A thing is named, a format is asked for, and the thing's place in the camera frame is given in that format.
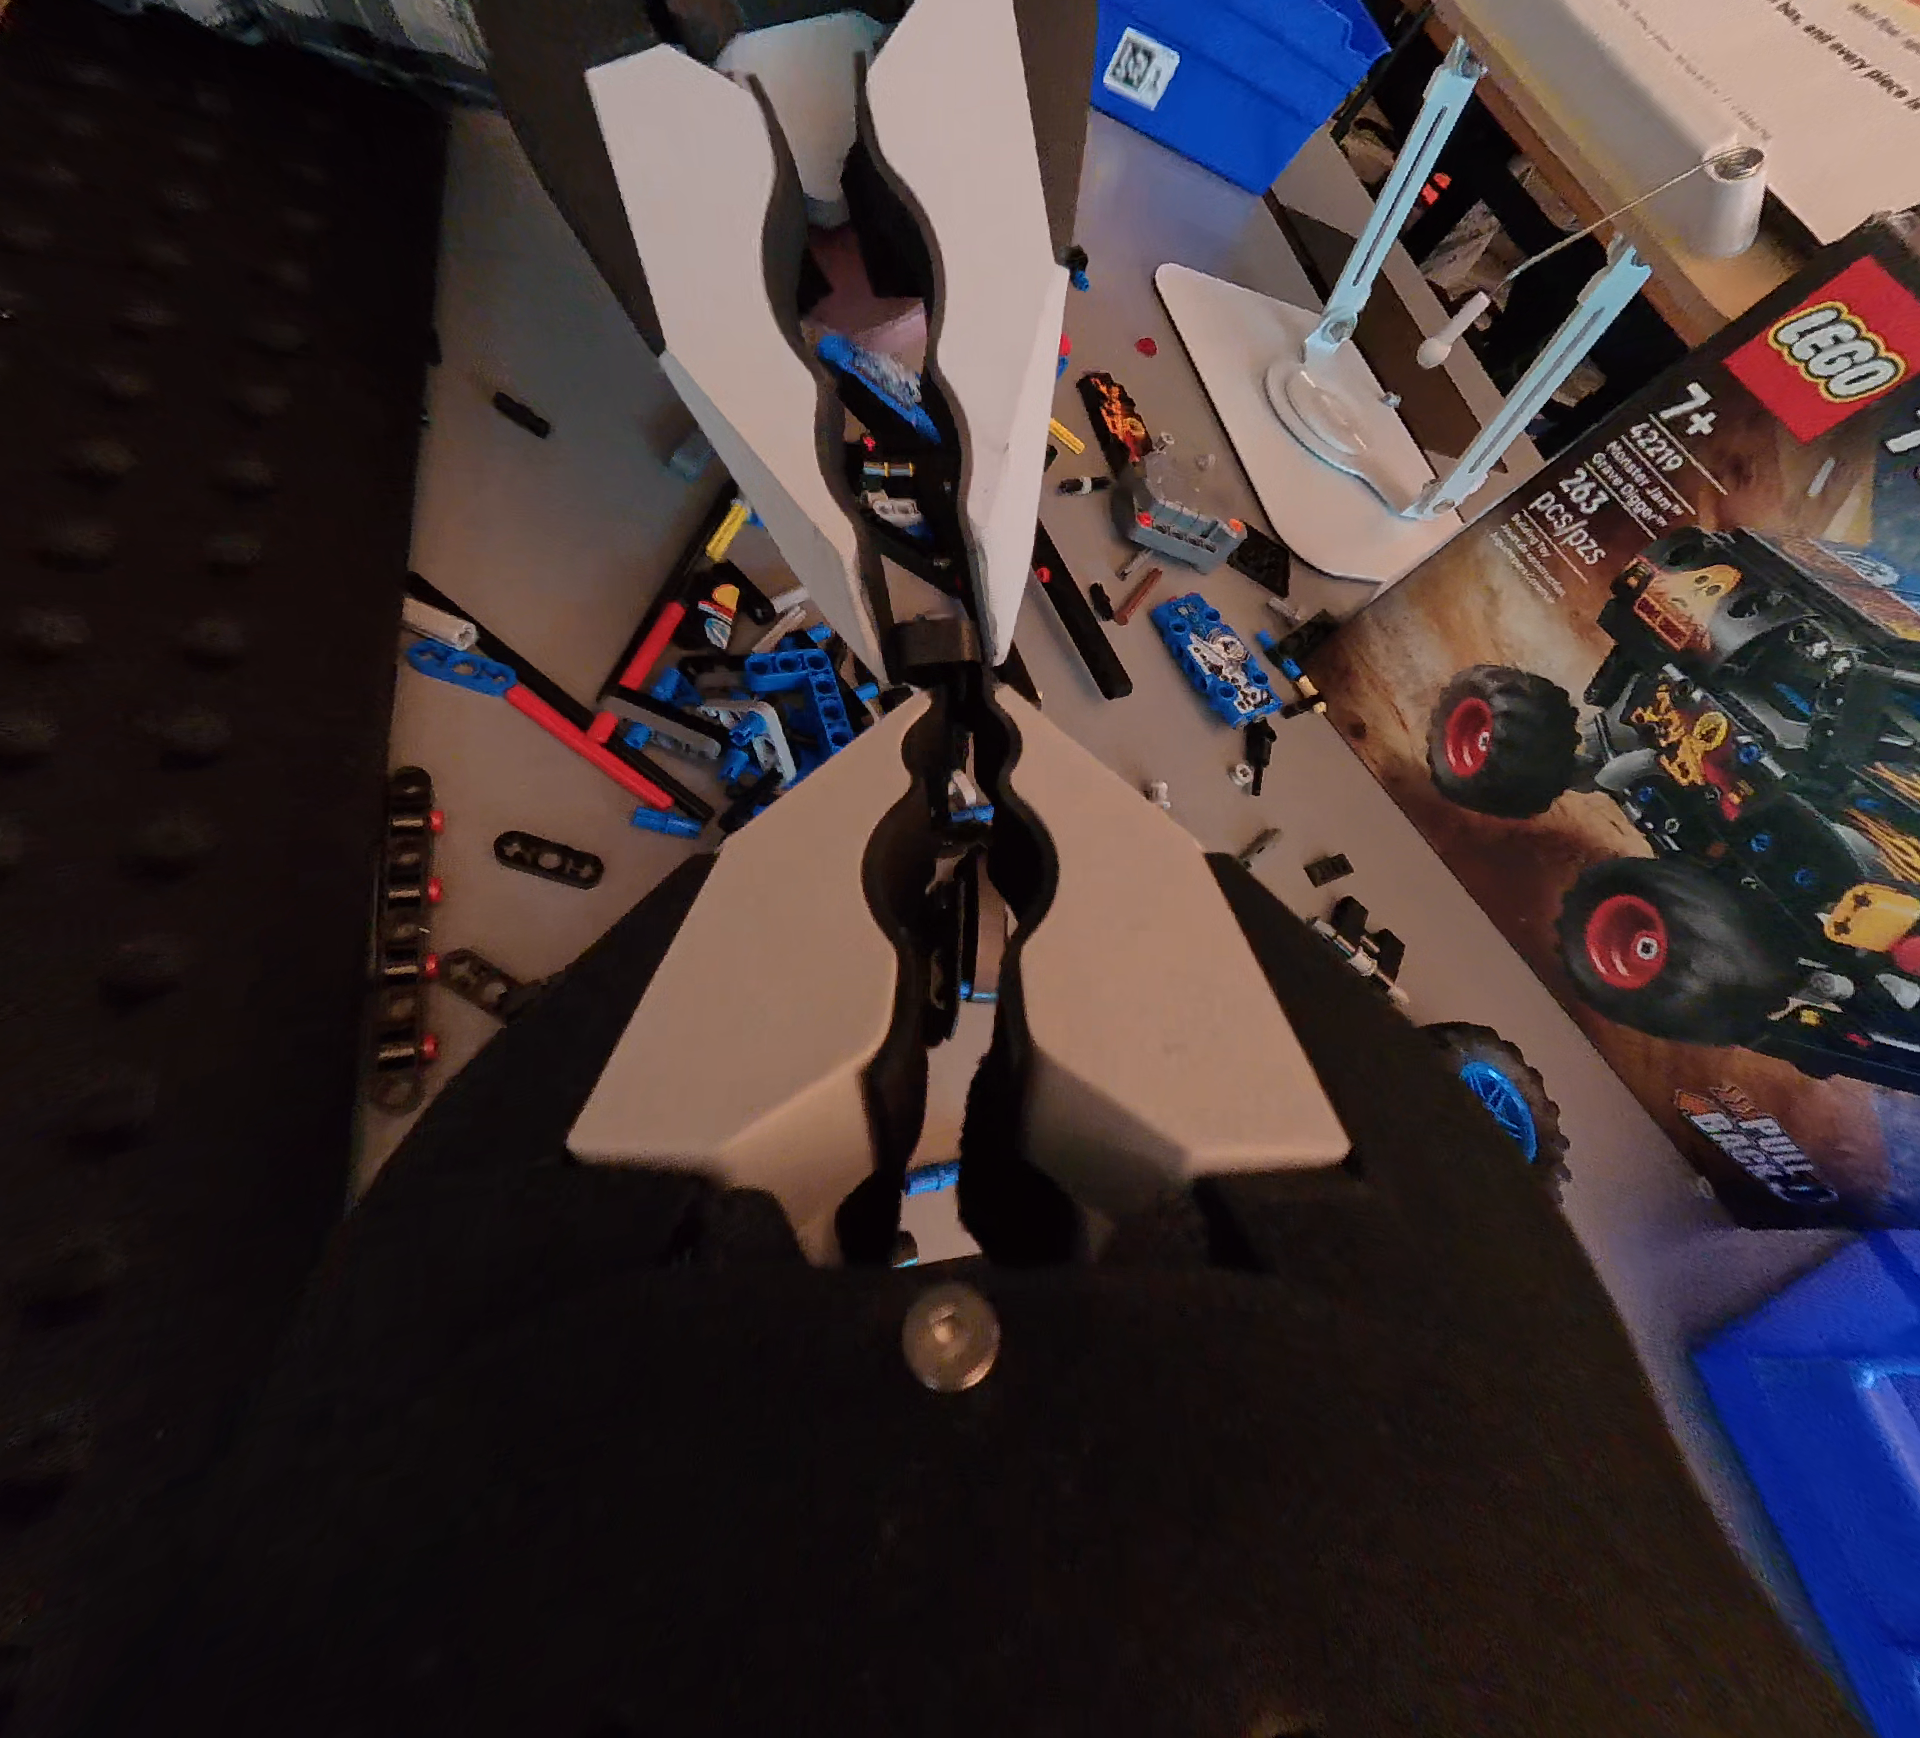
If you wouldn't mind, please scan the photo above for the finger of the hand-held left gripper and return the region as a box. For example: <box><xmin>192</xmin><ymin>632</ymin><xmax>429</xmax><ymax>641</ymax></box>
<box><xmin>853</xmin><ymin>0</ymin><xmax>1076</xmax><ymax>692</ymax></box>
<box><xmin>587</xmin><ymin>22</ymin><xmax>917</xmax><ymax>683</ymax></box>

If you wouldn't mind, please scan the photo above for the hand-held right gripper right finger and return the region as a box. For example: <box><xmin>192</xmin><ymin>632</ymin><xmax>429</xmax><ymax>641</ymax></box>
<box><xmin>983</xmin><ymin>704</ymin><xmax>1355</xmax><ymax>1248</ymax></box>

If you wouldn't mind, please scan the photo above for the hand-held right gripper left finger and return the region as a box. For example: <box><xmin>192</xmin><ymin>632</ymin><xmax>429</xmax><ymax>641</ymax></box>
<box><xmin>561</xmin><ymin>693</ymin><xmax>941</xmax><ymax>1236</ymax></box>

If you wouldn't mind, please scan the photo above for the grey desk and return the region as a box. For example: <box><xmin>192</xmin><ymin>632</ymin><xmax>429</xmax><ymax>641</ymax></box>
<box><xmin>354</xmin><ymin>89</ymin><xmax>1860</xmax><ymax>1500</ymax></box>

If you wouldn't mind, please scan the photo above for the orange flame toy panel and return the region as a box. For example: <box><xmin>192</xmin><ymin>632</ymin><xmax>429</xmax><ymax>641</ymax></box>
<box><xmin>1075</xmin><ymin>370</ymin><xmax>1158</xmax><ymax>469</ymax></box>

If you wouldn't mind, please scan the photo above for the short dark toy beam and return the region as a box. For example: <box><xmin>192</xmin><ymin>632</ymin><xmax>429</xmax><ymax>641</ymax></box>
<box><xmin>492</xmin><ymin>833</ymin><xmax>608</xmax><ymax>892</ymax></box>

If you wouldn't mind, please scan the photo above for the red toy axle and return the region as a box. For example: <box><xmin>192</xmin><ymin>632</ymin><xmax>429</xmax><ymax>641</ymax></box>
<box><xmin>505</xmin><ymin>676</ymin><xmax>714</xmax><ymax>833</ymax></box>

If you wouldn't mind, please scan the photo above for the pile of toy building pieces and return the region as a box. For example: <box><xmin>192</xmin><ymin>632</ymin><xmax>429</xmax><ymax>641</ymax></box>
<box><xmin>406</xmin><ymin>329</ymin><xmax>1038</xmax><ymax>847</ymax></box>

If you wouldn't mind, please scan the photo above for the black tire blue rim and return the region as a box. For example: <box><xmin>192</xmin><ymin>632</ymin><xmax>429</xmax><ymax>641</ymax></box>
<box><xmin>1424</xmin><ymin>1018</ymin><xmax>1569</xmax><ymax>1167</ymax></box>

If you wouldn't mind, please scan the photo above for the grey toy motor block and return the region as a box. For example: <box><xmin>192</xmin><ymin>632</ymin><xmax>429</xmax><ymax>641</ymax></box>
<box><xmin>1115</xmin><ymin>474</ymin><xmax>1249</xmax><ymax>572</ymax></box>

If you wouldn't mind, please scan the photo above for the black beam with red pins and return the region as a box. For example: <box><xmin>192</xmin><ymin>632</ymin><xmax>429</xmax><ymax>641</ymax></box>
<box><xmin>363</xmin><ymin>768</ymin><xmax>442</xmax><ymax>1116</ymax></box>

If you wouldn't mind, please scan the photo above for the blue printed toy panel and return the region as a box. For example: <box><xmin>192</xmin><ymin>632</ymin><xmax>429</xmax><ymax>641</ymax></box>
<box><xmin>1153</xmin><ymin>593</ymin><xmax>1280</xmax><ymax>723</ymax></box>

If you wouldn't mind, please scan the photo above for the white document stand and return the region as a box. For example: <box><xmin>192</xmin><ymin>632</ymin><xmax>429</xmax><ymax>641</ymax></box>
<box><xmin>1155</xmin><ymin>27</ymin><xmax>1774</xmax><ymax>587</ymax></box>

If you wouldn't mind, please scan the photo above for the toy truck set box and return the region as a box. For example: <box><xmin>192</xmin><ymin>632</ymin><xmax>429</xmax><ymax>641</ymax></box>
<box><xmin>1311</xmin><ymin>209</ymin><xmax>1920</xmax><ymax>1229</ymax></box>

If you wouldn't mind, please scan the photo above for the instruction booklet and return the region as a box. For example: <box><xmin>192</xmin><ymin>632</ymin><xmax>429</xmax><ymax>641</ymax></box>
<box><xmin>1395</xmin><ymin>0</ymin><xmax>1920</xmax><ymax>244</ymax></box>

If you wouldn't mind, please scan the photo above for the plain blue plastic bin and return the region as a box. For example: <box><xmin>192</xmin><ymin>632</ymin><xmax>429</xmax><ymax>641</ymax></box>
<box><xmin>1688</xmin><ymin>1229</ymin><xmax>1920</xmax><ymax>1738</ymax></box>

